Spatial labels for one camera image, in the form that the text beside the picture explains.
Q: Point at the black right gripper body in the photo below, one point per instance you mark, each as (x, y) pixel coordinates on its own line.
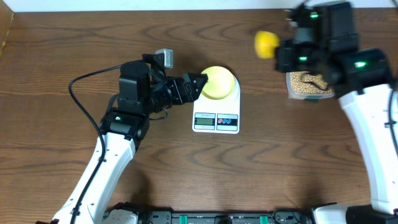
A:
(307, 57)

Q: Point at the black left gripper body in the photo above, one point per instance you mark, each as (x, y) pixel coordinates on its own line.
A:
(160, 96)

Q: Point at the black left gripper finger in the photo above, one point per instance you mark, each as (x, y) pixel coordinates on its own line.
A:
(193, 94)
(196, 80)

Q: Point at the yellow plastic bowl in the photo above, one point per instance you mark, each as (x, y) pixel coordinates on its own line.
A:
(220, 83)

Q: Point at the yellow plastic scoop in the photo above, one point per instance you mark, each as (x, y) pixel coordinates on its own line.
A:
(265, 44)

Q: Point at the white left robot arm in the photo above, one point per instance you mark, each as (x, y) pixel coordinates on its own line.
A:
(144, 89)

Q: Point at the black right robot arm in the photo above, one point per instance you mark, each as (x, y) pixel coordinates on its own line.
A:
(326, 43)

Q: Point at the white digital kitchen scale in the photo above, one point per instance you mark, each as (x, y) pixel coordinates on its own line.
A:
(218, 116)

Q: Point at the soybeans pile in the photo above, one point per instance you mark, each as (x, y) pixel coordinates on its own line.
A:
(307, 83)

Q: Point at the clear plastic container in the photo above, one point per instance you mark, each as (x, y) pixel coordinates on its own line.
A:
(297, 96)

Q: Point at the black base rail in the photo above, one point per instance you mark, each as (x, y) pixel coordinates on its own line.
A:
(145, 214)

